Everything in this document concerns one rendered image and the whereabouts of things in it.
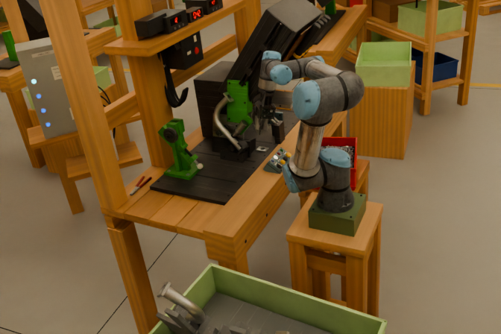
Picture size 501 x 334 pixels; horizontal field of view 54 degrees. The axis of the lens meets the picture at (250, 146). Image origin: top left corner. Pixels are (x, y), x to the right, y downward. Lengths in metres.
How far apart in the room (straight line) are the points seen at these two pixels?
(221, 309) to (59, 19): 1.18
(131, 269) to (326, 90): 1.40
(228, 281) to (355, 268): 0.53
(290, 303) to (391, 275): 1.50
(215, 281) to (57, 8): 1.13
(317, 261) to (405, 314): 0.94
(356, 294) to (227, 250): 0.55
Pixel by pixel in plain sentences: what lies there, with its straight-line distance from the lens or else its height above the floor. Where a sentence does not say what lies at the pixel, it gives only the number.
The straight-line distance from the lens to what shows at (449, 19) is 4.91.
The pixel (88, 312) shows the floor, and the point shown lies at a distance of 3.16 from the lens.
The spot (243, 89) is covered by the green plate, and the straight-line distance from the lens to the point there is 2.37.
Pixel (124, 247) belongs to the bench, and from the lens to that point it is 2.40.
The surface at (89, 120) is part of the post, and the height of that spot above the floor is 1.33.
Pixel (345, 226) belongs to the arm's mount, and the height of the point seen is 0.90.
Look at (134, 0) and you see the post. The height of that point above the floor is 1.71.
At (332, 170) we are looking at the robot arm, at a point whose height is 1.12.
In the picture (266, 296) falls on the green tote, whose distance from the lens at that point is 1.68.
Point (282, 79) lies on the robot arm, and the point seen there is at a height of 1.44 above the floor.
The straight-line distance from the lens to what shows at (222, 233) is 1.96.
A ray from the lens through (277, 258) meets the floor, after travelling 3.18.
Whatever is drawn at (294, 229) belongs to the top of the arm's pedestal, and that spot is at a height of 0.85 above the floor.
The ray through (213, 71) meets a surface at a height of 1.24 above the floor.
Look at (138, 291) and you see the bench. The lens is 2.58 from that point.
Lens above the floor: 2.10
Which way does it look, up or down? 28 degrees down
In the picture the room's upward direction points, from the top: 7 degrees counter-clockwise
